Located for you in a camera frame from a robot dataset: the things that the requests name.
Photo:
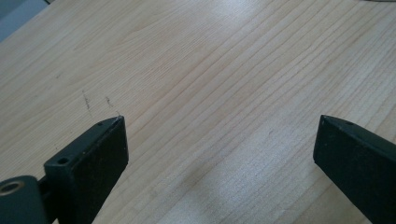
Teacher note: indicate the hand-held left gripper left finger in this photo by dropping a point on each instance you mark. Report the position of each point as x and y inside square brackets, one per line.
[90, 165]

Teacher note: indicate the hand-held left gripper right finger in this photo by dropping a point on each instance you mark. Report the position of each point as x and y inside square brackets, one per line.
[358, 165]

